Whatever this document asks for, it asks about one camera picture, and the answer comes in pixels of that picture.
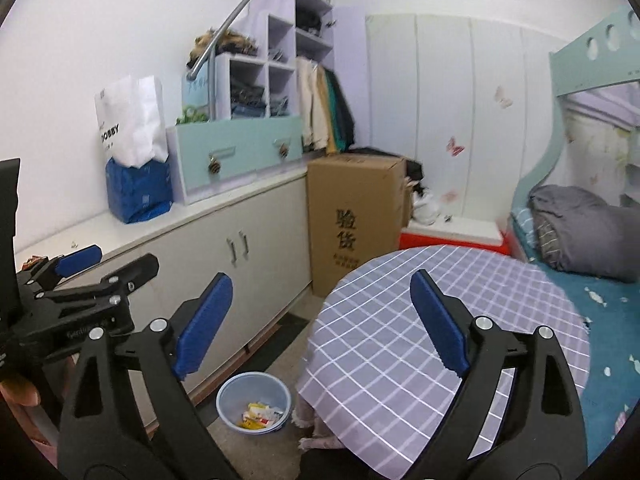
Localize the white paper bag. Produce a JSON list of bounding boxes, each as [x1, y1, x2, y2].
[[95, 75, 169, 168]]

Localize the blue plastic waste bin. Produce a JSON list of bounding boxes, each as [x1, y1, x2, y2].
[[216, 371, 292, 435]]

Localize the black hanging jacket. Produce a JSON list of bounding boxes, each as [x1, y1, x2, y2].
[[332, 72, 357, 151]]

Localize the blue wrapped package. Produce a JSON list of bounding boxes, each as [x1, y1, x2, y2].
[[105, 156, 174, 224]]

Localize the teal sign board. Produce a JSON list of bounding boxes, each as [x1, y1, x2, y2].
[[181, 72, 213, 121]]

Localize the grey duvet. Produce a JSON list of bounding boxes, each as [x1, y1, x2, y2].
[[529, 184, 640, 283]]

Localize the white plastic bag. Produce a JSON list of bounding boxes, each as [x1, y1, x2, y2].
[[412, 192, 441, 226]]

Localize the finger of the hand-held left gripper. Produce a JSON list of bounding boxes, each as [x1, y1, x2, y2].
[[35, 253, 160, 306], [17, 244, 103, 291]]

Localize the lilac cubby shelf unit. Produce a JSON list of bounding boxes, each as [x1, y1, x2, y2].
[[209, 0, 371, 151]]

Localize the checked teal blanket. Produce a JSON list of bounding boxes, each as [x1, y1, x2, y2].
[[510, 210, 556, 261]]

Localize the folded dark clothes stack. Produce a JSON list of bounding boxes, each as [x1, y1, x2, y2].
[[231, 85, 266, 116]]

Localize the grey checked tablecloth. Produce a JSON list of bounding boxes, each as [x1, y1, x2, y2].
[[295, 246, 591, 480]]

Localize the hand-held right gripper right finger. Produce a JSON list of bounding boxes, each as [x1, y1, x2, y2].
[[407, 269, 588, 480]]

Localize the teal bunk bed frame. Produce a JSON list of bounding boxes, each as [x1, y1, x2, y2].
[[507, 5, 640, 261]]

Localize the teal drawer unit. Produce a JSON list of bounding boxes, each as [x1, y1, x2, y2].
[[166, 115, 305, 206]]

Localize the tall cardboard box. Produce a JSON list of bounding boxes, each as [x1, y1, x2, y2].
[[306, 154, 407, 298]]

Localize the small cardboard box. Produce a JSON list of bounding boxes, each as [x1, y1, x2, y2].
[[402, 180, 415, 231]]

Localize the green artificial plant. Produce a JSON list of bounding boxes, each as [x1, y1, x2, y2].
[[175, 105, 208, 125]]

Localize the black folded clothes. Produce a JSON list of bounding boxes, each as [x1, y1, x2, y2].
[[296, 7, 323, 36]]

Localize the white wardrobe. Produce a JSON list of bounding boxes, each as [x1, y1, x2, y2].
[[365, 12, 556, 233]]

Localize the black floor strip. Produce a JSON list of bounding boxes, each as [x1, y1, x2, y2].
[[240, 312, 308, 361]]

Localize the red white storage box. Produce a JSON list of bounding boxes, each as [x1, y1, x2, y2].
[[399, 212, 513, 260]]

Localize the black clothes heap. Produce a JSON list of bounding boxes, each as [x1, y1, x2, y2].
[[404, 159, 426, 193]]

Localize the white floor cabinet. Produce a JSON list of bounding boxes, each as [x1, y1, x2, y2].
[[15, 167, 313, 411]]

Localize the green hanging garment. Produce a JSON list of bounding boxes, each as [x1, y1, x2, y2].
[[325, 70, 346, 153]]

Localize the teal candy print bedsheet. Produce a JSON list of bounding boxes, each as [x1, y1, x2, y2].
[[507, 210, 640, 466]]

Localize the brown clothes pile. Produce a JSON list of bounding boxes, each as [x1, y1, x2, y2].
[[186, 30, 258, 68]]

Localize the grey metal handrail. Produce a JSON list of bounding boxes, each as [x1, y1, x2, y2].
[[186, 0, 335, 83]]

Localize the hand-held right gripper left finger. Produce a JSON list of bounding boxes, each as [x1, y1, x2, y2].
[[57, 272, 241, 480]]

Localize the cream hanging jacket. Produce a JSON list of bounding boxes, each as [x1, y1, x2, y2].
[[296, 56, 331, 150]]

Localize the person's left forearm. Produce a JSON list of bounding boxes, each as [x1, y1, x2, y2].
[[7, 402, 63, 466]]

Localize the person's left hand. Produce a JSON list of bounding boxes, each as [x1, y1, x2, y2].
[[0, 374, 42, 408]]

